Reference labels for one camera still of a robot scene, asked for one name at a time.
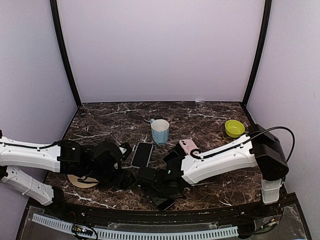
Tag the black front rail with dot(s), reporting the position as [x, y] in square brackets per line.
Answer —
[225, 215]

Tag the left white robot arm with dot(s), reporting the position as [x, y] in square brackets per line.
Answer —
[63, 156]

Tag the beige round plate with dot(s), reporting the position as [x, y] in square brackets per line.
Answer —
[82, 182]

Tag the black frame post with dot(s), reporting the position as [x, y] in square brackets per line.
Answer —
[63, 51]
[258, 53]

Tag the pink phone case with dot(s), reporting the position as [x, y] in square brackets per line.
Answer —
[187, 145]

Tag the white slotted cable duct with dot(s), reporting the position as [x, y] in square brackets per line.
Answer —
[121, 231]

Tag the lime green bowl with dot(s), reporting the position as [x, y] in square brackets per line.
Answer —
[234, 128]

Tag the right black frame post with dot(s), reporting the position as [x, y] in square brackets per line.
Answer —
[258, 53]

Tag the left black frame post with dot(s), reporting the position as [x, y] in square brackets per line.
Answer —
[63, 51]

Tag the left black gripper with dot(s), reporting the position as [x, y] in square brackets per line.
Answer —
[123, 183]

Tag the black phone case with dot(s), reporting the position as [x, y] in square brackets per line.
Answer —
[155, 200]

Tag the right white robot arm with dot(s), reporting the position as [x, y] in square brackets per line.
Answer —
[258, 148]

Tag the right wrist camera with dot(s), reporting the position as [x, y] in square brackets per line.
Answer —
[149, 176]

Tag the blue ceramic mug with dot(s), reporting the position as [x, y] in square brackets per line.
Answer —
[160, 129]

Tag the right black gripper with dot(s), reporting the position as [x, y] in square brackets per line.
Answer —
[151, 193]

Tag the dark smartphone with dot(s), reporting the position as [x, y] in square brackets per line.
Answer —
[171, 155]
[165, 204]

